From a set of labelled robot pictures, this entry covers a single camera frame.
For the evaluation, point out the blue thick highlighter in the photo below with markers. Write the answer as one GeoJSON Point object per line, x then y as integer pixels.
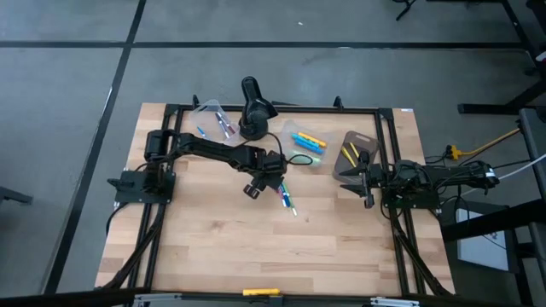
{"type": "Point", "coordinates": [309, 146]}

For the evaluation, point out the black aluminium table frame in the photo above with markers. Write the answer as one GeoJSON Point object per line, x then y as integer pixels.
{"type": "Point", "coordinates": [298, 109]}

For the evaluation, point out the silver metal bracket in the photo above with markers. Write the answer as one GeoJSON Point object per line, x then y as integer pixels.
{"type": "Point", "coordinates": [155, 297]}
{"type": "Point", "coordinates": [394, 302]}

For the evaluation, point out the smoky grey plastic bin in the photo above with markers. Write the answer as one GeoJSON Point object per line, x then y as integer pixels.
{"type": "Point", "coordinates": [360, 138]}

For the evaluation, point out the yellow clamp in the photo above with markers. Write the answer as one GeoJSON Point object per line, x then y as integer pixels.
{"type": "Point", "coordinates": [261, 292]}

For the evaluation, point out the grey metal post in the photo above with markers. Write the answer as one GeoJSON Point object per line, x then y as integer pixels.
{"type": "Point", "coordinates": [533, 145]}

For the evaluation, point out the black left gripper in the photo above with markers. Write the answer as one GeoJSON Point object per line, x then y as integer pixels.
{"type": "Point", "coordinates": [268, 166]}

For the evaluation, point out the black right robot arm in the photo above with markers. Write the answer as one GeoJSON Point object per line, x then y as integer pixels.
{"type": "Point", "coordinates": [448, 175]}

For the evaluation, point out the black metal beam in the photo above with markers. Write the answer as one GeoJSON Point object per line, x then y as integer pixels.
{"type": "Point", "coordinates": [490, 221]}

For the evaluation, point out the green thin marker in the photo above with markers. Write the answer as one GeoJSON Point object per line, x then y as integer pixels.
{"type": "Point", "coordinates": [292, 202]}

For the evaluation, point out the black stand leg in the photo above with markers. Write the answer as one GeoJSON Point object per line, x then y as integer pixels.
{"type": "Point", "coordinates": [403, 10]}

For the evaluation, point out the yellow thick highlighter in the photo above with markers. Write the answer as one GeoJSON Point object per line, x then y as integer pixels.
{"type": "Point", "coordinates": [312, 139]}

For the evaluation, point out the white panel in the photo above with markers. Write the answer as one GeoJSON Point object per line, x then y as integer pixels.
{"type": "Point", "coordinates": [482, 251]}

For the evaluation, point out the clear plastic bin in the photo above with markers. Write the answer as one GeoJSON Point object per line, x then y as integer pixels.
{"type": "Point", "coordinates": [209, 115]}
{"type": "Point", "coordinates": [286, 128]}

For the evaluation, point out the teal thick highlighter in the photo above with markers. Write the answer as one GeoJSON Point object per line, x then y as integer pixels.
{"type": "Point", "coordinates": [299, 137]}

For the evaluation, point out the light green thick highlighter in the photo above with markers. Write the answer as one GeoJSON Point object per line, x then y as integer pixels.
{"type": "Point", "coordinates": [313, 158]}

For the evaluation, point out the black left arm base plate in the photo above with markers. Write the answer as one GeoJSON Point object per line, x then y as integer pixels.
{"type": "Point", "coordinates": [128, 194]}

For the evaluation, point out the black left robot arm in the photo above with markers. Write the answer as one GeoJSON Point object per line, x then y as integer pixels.
{"type": "Point", "coordinates": [205, 147]}

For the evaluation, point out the blue thin marker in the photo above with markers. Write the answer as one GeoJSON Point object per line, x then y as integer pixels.
{"type": "Point", "coordinates": [201, 131]}
{"type": "Point", "coordinates": [286, 198]}

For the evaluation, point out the black metal bar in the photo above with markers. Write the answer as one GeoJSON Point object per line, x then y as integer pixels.
{"type": "Point", "coordinates": [64, 298]}

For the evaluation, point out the maroon thin marker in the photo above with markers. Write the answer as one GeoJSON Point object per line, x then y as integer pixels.
{"type": "Point", "coordinates": [229, 124]}

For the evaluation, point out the black table foot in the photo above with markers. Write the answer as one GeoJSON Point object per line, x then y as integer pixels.
{"type": "Point", "coordinates": [503, 105]}

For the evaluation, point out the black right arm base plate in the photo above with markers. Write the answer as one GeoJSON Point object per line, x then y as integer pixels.
{"type": "Point", "coordinates": [428, 201]}

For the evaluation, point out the black chair foot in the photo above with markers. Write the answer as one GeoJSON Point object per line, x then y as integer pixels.
{"type": "Point", "coordinates": [15, 196]}

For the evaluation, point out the black stand frame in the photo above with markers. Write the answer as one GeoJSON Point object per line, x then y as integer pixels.
{"type": "Point", "coordinates": [518, 25]}

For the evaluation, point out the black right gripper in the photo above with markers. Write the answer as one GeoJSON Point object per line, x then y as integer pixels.
{"type": "Point", "coordinates": [369, 177]}

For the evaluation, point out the yellow thin marker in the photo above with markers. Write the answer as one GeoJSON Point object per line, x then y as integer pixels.
{"type": "Point", "coordinates": [347, 155]}
{"type": "Point", "coordinates": [355, 150]}

